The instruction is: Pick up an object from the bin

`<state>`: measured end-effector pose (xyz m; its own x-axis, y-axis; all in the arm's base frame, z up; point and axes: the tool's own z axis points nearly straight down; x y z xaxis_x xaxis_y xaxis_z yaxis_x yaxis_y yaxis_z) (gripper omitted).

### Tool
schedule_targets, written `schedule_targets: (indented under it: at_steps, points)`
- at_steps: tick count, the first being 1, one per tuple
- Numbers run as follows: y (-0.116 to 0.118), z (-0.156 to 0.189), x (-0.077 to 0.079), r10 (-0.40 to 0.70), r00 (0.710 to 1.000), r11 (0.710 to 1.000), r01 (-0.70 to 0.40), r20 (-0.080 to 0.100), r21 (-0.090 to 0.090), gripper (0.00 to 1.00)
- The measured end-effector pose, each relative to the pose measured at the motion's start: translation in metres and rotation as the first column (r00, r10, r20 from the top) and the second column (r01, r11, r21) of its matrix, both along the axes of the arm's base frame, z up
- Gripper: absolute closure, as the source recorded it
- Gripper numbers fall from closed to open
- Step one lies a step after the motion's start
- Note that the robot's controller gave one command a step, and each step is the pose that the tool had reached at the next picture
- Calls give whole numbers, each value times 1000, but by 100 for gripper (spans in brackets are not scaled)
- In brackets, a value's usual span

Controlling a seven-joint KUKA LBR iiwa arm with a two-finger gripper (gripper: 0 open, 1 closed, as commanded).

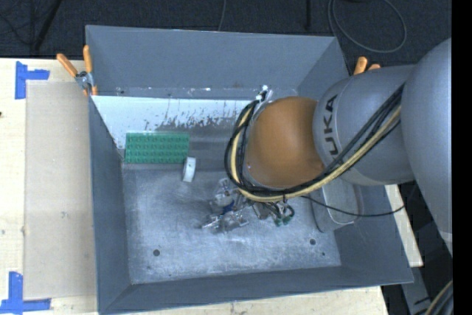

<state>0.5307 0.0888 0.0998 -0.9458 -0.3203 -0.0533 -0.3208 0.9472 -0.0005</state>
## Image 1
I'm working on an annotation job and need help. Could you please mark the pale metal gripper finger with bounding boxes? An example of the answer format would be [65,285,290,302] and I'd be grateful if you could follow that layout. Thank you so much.
[220,214,251,234]
[201,215,224,231]

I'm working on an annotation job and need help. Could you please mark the green studded flat block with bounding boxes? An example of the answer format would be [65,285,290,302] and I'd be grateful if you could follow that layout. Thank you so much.
[123,131,191,165]

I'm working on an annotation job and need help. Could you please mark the pale wood flat board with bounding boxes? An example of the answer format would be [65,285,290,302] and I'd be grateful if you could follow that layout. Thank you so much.
[22,80,98,302]

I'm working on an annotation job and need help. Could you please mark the grey metal bin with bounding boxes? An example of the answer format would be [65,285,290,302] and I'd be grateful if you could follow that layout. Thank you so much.
[85,24,414,315]

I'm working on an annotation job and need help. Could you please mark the clear plastic cup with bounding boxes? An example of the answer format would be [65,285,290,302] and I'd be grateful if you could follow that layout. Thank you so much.
[309,179,365,234]

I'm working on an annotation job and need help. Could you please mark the white tape roll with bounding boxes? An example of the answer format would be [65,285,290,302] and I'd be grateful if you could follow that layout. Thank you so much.
[181,156,198,184]

